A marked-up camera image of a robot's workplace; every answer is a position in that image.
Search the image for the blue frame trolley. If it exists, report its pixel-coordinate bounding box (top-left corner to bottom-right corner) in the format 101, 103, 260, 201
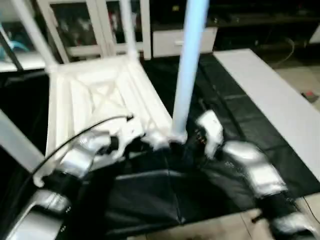
0, 22, 31, 57

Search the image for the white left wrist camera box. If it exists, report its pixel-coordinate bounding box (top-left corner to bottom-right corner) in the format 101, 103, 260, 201
117, 117, 147, 152

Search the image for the small grey pink object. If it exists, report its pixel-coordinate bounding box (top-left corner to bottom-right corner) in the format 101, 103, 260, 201
301, 90, 318, 101

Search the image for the white glass door cabinet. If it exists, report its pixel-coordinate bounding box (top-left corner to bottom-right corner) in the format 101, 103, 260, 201
37, 0, 152, 63

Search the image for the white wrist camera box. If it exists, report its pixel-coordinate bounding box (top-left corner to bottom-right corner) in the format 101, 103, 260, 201
195, 110, 224, 159
117, 117, 147, 152

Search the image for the white drawer cabinet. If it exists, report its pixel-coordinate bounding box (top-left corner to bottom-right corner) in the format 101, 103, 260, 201
152, 0, 320, 51

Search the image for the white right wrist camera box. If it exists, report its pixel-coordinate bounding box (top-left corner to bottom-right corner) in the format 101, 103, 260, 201
195, 110, 224, 159

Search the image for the white drawer unit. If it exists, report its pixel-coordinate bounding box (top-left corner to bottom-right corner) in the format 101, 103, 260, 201
310, 25, 320, 45
152, 27, 219, 58

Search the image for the black work mat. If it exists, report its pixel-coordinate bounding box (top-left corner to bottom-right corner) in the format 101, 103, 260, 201
0, 52, 320, 236

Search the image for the white plastic table top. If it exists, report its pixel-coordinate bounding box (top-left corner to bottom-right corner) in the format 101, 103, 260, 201
32, 55, 188, 187

